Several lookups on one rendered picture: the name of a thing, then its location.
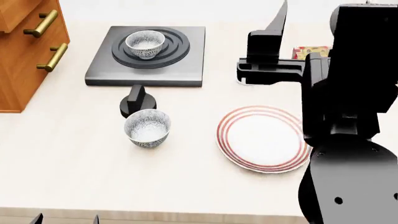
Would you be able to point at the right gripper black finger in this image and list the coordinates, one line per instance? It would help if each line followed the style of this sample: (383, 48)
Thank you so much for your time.
(267, 44)

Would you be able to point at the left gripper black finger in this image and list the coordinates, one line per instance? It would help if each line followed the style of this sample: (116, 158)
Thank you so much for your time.
(96, 220)
(38, 219)

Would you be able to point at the white plate with red rings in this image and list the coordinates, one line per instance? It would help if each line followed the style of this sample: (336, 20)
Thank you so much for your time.
(261, 140)

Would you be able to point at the black flat stove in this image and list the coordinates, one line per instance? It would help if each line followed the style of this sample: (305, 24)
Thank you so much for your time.
(186, 70)

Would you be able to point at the black white patterned bowl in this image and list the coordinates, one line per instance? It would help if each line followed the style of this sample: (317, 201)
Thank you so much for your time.
(144, 44)
(147, 128)

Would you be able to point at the black stove knob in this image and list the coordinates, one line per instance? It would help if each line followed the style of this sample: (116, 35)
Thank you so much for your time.
(136, 100)

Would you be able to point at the red yellow cookie box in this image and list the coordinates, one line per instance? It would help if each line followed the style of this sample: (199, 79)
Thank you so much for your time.
(311, 50)

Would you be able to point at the wooden drawer cabinet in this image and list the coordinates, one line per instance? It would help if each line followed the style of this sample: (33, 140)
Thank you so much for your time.
(18, 77)

